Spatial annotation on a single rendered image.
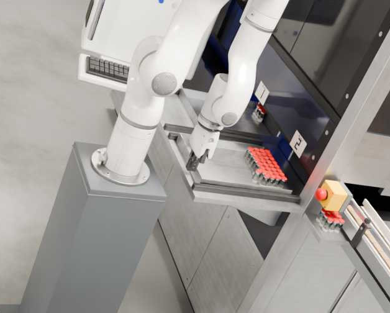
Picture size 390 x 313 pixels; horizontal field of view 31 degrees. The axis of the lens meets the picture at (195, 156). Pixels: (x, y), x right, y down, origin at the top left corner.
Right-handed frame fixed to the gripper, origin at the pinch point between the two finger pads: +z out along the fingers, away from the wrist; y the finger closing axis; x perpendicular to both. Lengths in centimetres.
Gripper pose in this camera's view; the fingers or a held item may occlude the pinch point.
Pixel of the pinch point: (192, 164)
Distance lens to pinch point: 225.8
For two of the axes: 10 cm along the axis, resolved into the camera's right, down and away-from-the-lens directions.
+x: -8.9, -1.2, -4.4
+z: -3.5, 8.0, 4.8
